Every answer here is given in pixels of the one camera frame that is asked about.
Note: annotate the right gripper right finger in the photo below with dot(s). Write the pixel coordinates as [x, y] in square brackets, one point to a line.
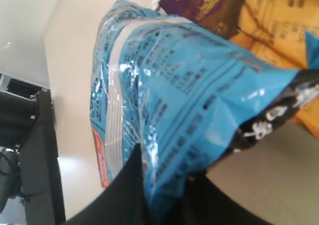
[203, 203]

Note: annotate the purple small carton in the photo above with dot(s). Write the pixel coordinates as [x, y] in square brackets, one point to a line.
[218, 16]

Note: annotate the blue noodle packet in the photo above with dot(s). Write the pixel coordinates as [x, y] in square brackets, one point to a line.
[185, 95]

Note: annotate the orange noodle packet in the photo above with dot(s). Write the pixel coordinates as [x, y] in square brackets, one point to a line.
[285, 33]

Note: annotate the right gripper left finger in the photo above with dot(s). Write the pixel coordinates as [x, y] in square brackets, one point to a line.
[123, 202]

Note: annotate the dark furniture in background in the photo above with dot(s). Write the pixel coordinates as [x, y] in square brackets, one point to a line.
[30, 182]

